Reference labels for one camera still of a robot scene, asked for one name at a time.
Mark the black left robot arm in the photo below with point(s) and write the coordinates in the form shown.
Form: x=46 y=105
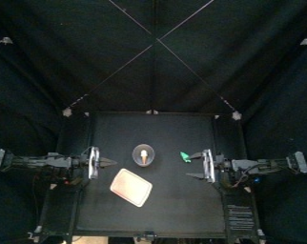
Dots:
x=36 y=161

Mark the grey bowl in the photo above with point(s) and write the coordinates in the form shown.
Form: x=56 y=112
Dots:
x=136 y=158

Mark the small metal frame bracket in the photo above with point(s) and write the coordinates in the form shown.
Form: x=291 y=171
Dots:
x=152 y=111

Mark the pink rectangular plate white rim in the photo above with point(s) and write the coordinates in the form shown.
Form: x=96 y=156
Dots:
x=131 y=187

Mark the toy ice cream cone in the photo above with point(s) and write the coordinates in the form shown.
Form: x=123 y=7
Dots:
x=144 y=156

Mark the metal frame corner bracket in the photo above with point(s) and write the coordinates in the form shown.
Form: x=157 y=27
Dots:
x=67 y=111
x=237 y=115

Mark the small green toy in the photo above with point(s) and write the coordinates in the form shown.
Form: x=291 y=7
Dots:
x=186 y=157

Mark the white printed label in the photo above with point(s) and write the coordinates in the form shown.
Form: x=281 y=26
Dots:
x=241 y=218

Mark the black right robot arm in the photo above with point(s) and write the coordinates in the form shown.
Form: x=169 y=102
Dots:
x=262 y=165

